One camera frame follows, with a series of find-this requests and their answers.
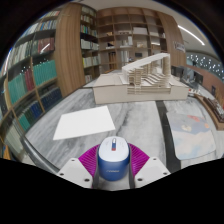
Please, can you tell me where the pale wooden architectural model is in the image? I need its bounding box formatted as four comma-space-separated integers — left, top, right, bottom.
92, 52, 190, 105

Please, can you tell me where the group of small ceiling lights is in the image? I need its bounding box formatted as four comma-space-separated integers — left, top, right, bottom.
189, 53, 222, 73

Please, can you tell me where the white wall sign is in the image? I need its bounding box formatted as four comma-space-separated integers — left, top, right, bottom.
172, 41, 186, 53

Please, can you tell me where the long ceiling light strip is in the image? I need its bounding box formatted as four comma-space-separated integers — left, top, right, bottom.
177, 24, 206, 47

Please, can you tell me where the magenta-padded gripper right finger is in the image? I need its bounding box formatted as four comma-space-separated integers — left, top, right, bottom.
127, 143, 172, 190

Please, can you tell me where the low wooden display shelf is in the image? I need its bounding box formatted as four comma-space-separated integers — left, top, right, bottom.
194, 94, 224, 131

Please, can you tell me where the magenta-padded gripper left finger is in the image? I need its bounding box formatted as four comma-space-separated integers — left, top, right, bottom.
56, 144, 102, 191

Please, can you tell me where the wide wooden shelf unit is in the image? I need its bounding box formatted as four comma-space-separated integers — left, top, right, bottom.
96, 6, 170, 74

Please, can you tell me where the blue and white computer mouse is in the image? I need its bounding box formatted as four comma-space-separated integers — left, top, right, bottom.
97, 135, 131, 182

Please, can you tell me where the white rectangular mouse pad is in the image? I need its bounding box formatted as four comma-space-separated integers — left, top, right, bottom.
52, 105, 117, 141

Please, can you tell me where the narrow wooden bookshelf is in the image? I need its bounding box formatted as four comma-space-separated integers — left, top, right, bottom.
79, 3, 101, 85

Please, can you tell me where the tall bookshelf with colourful books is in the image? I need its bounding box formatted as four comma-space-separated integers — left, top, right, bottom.
0, 9, 65, 160

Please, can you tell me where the pastel printed mouse pad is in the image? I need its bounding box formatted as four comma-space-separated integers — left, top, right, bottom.
165, 111, 217, 161

